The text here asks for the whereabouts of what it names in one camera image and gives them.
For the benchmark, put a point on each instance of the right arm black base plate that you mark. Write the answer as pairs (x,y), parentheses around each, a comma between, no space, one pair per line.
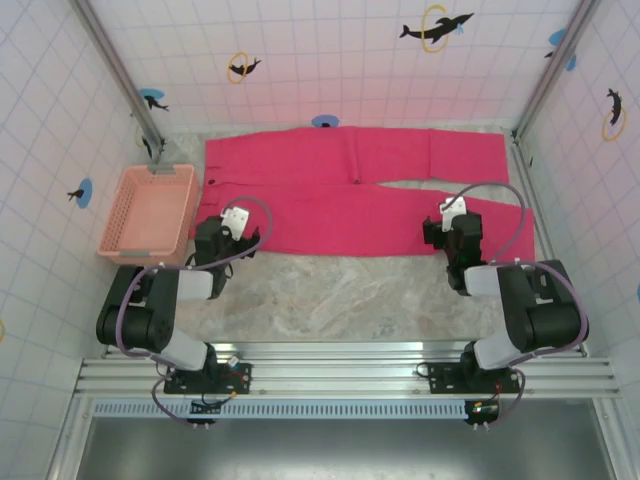
(445,377)

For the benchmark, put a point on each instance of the pink long pants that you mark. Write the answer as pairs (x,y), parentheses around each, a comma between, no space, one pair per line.
(325,160)

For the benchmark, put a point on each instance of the aluminium rail beam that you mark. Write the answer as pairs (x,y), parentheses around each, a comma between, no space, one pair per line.
(340,370)

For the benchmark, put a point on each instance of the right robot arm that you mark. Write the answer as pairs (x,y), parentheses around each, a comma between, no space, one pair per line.
(550,320)

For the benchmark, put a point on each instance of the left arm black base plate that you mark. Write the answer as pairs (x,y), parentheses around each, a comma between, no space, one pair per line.
(235,382)

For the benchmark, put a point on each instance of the pink plastic basket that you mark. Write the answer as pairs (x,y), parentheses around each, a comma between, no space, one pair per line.
(150,215)

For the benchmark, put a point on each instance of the black connector board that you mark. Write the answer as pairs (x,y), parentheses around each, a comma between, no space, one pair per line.
(482,412)
(202,412)

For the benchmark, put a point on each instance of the aluminium corner post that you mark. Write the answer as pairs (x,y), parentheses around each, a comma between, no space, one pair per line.
(120,75)
(555,70)

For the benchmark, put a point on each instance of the aluminium side rail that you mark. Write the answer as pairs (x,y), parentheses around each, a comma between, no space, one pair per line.
(545,215)

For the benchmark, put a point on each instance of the dolphin on blue oval sticker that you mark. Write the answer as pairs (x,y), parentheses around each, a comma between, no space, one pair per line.
(557,37)
(152,99)
(325,121)
(82,192)

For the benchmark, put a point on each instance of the grey metal panel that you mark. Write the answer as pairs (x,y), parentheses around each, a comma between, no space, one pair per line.
(340,450)

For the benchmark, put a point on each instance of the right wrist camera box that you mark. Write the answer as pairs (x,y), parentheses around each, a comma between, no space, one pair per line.
(454,210)

